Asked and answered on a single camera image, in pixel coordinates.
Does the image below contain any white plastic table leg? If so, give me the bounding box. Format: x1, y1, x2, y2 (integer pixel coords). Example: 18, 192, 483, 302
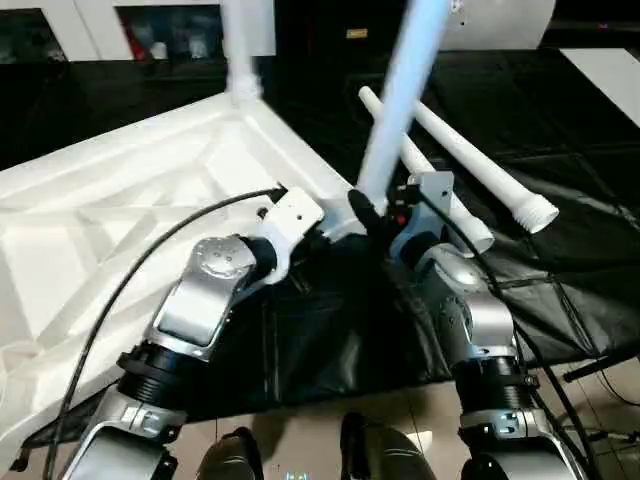
219, 0, 277, 107
410, 97, 560, 236
354, 0, 452, 219
357, 85, 496, 256

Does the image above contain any black box with yellow label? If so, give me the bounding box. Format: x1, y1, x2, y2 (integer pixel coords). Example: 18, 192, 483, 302
276, 0, 413, 63

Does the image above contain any black right robot foot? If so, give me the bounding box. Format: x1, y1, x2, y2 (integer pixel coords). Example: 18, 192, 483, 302
340, 412, 441, 480

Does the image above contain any black robot foot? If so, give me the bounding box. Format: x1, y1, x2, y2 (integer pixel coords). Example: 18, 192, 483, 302
340, 412, 441, 480
196, 428, 265, 480

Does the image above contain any black metal table leg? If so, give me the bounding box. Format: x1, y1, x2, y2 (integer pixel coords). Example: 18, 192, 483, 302
562, 348, 640, 383

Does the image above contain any white flat board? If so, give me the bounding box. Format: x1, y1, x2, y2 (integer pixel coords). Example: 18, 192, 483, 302
560, 46, 640, 127

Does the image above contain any white plastic table top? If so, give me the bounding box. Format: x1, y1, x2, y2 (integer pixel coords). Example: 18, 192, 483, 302
0, 92, 367, 473

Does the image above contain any black left robot foot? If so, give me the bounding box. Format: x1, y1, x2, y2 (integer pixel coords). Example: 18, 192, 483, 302
196, 428, 265, 480

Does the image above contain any white cabinet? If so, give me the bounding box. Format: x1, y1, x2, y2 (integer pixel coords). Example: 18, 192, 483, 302
0, 0, 279, 63

